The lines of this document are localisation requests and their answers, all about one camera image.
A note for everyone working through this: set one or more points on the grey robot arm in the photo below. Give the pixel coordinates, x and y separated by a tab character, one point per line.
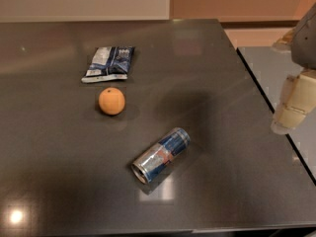
301	41

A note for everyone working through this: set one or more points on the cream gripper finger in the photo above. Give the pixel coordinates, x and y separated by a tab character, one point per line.
297	99

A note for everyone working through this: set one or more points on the orange fruit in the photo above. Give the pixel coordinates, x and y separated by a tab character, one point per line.
112	101

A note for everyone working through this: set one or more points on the blue white snack bag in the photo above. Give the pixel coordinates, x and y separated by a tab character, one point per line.
109	63

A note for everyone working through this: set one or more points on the Red Bull can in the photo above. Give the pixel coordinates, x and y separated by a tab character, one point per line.
155	159

